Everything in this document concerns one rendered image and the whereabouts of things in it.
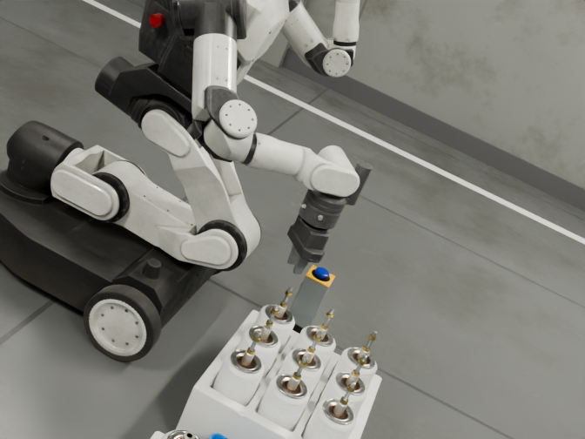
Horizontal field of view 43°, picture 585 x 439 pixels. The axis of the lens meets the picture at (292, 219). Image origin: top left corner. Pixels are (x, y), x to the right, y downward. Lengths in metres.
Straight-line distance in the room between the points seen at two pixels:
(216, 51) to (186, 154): 0.44
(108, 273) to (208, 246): 0.27
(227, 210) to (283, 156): 0.46
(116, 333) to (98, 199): 0.36
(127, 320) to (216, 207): 0.36
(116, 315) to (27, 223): 0.37
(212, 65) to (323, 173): 0.31
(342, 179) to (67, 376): 0.84
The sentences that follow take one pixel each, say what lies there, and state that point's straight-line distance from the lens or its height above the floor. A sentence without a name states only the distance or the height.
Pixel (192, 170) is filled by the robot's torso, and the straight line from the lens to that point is 1.92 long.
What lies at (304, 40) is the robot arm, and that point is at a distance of 2.07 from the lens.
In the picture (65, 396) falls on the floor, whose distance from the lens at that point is 1.88.
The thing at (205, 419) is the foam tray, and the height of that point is 0.11.
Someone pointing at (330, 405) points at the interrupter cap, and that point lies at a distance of 1.73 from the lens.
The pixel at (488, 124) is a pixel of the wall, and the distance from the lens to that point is 4.71.
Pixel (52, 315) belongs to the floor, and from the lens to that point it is 2.09.
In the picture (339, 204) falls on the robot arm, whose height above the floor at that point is 0.67.
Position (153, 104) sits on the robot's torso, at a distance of 1.94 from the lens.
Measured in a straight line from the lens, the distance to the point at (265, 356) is 1.81.
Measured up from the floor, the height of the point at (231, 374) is 0.24.
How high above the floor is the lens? 1.30
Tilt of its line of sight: 26 degrees down
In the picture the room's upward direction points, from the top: 24 degrees clockwise
